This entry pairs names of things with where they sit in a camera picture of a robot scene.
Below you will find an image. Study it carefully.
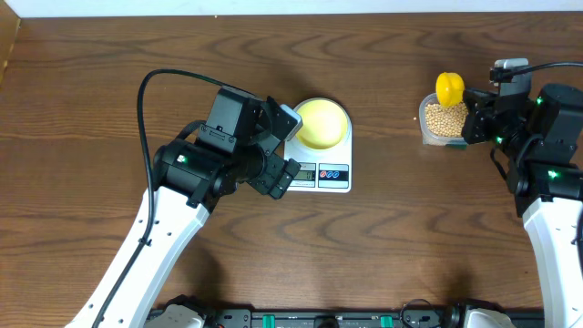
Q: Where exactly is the clear container of soybeans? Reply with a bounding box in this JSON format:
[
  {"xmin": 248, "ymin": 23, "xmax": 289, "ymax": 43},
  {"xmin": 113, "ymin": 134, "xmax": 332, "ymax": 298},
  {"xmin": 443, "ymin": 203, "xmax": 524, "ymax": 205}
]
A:
[{"xmin": 418, "ymin": 93, "xmax": 468, "ymax": 149}]

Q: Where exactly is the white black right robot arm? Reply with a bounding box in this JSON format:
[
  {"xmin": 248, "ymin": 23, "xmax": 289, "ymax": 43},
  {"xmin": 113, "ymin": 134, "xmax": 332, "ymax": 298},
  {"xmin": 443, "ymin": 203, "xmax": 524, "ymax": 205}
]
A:
[{"xmin": 462, "ymin": 84, "xmax": 582, "ymax": 327}]

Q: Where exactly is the pale yellow plastic bowl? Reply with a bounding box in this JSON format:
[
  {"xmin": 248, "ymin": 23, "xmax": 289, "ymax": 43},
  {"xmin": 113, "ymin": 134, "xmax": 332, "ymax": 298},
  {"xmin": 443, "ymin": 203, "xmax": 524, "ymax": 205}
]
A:
[{"xmin": 296, "ymin": 98, "xmax": 348, "ymax": 150}]

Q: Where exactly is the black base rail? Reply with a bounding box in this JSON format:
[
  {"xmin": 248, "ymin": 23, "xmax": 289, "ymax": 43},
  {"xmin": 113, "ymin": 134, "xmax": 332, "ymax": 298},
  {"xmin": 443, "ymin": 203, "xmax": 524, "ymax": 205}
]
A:
[{"xmin": 145, "ymin": 298, "xmax": 546, "ymax": 328}]

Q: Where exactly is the white digital kitchen scale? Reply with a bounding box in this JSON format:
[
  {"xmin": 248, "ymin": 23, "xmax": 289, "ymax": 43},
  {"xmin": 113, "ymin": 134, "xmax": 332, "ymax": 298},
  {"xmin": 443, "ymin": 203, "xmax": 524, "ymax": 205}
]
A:
[{"xmin": 284, "ymin": 97, "xmax": 353, "ymax": 193}]

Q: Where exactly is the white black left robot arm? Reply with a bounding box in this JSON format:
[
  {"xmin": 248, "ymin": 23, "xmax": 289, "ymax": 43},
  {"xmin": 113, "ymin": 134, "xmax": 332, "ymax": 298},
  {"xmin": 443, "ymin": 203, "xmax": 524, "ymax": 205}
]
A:
[{"xmin": 70, "ymin": 88, "xmax": 302, "ymax": 327}]

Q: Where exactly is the yellow plastic measuring scoop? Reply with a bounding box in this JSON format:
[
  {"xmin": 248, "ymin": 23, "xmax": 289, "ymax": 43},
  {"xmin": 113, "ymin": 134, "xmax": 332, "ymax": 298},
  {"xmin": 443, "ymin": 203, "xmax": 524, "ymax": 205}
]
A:
[{"xmin": 435, "ymin": 72, "xmax": 465, "ymax": 107}]

